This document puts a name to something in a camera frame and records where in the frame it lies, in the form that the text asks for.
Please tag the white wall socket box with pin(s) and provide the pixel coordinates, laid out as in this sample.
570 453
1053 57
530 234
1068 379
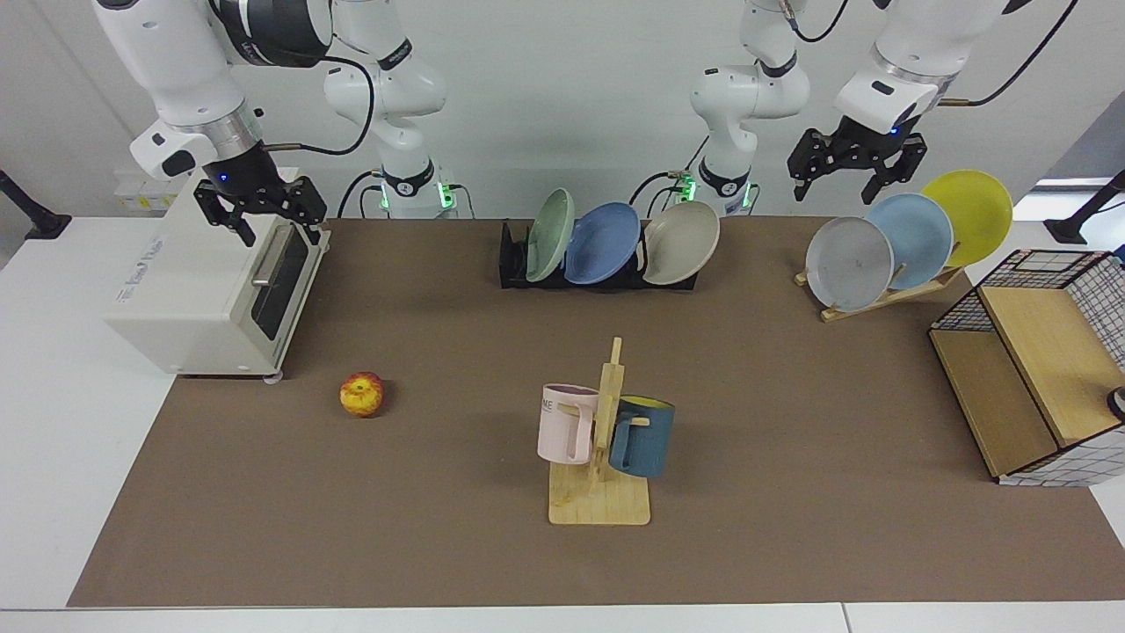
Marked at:
145 189

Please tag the dark round object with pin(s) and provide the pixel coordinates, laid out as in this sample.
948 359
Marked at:
1118 404

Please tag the beige plate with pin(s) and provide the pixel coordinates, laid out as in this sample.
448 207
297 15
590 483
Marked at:
681 242

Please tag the pink cup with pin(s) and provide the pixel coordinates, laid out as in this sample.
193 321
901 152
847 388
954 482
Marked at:
558 426

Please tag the wooden cup stand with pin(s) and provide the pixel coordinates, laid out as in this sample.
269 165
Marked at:
598 505

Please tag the grey plate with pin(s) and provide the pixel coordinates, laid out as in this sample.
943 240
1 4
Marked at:
848 264

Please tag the black stand foot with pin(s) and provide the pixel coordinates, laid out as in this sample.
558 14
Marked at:
1068 230
44 227

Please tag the pale toaster oven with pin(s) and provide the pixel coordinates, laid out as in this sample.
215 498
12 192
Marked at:
193 281

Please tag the wooden plate rack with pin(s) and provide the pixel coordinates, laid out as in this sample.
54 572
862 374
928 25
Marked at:
830 314

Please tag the pale green plate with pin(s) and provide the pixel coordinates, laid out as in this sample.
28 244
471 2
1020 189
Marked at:
549 236

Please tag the light blue plate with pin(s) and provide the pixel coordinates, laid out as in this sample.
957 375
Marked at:
918 233

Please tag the brown table cloth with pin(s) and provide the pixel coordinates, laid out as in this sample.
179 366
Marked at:
791 527

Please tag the black dish rack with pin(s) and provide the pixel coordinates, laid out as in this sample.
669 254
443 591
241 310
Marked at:
512 264

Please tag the yellow plate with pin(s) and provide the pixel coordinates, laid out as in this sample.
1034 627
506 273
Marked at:
976 211

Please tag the red yellow apple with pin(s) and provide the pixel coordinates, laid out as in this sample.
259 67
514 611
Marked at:
362 395

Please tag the teal cup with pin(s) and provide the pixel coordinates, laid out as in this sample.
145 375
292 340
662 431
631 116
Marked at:
650 440

